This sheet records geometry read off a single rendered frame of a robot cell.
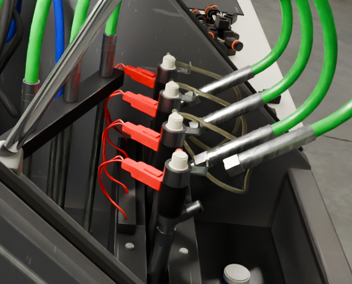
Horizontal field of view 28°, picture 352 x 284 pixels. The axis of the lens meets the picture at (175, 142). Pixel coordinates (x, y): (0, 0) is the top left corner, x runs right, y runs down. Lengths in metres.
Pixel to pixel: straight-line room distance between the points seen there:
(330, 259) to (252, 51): 0.59
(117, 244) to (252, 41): 0.74
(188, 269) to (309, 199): 0.29
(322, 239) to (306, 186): 0.13
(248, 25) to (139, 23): 0.60
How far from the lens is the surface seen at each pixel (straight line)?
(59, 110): 0.84
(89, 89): 0.89
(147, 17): 0.98
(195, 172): 0.72
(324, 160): 3.16
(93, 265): 0.36
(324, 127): 0.71
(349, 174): 3.11
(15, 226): 0.33
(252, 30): 1.53
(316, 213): 1.02
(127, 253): 0.82
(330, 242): 0.98
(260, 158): 0.72
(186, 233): 0.87
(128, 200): 0.88
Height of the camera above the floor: 1.50
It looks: 30 degrees down
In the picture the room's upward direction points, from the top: 11 degrees clockwise
